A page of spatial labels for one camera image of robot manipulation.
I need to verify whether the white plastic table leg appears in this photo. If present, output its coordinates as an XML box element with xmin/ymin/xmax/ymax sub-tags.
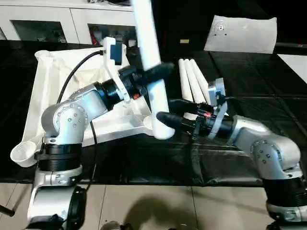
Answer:
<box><xmin>130</xmin><ymin>0</ymin><xmax>176</xmax><ymax>140</ymax></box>
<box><xmin>178</xmin><ymin>58</ymin><xmax>200</xmax><ymax>120</ymax></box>
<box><xmin>190</xmin><ymin>58</ymin><xmax>211</xmax><ymax>105</ymax></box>
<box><xmin>184</xmin><ymin>58</ymin><xmax>204</xmax><ymax>104</ymax></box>

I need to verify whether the white plastic table top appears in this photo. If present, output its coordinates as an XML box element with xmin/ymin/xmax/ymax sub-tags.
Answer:
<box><xmin>11</xmin><ymin>44</ymin><xmax>156</xmax><ymax>168</ymax></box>

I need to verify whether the black padded mat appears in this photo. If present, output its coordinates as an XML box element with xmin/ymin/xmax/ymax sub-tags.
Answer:
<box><xmin>0</xmin><ymin>39</ymin><xmax>307</xmax><ymax>186</ymax></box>

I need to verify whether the white curved plastic panel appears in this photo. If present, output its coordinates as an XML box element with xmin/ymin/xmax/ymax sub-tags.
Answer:
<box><xmin>203</xmin><ymin>14</ymin><xmax>278</xmax><ymax>55</ymax></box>

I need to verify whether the white flat board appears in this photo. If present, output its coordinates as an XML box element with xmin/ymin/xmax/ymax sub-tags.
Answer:
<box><xmin>277</xmin><ymin>54</ymin><xmax>307</xmax><ymax>84</ymax></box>

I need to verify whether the white glass-door cabinet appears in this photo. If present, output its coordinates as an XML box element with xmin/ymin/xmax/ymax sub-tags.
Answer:
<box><xmin>0</xmin><ymin>4</ymin><xmax>137</xmax><ymax>46</ymax></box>

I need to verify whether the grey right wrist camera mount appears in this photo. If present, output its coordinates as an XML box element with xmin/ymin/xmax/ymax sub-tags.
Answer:
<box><xmin>206</xmin><ymin>78</ymin><xmax>228</xmax><ymax>140</ymax></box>

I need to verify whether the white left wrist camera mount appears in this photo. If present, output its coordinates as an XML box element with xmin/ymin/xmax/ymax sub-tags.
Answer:
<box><xmin>102</xmin><ymin>36</ymin><xmax>132</xmax><ymax>104</ymax></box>

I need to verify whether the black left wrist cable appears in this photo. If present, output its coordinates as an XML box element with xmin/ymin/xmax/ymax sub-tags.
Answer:
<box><xmin>57</xmin><ymin>49</ymin><xmax>106</xmax><ymax>192</ymax></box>

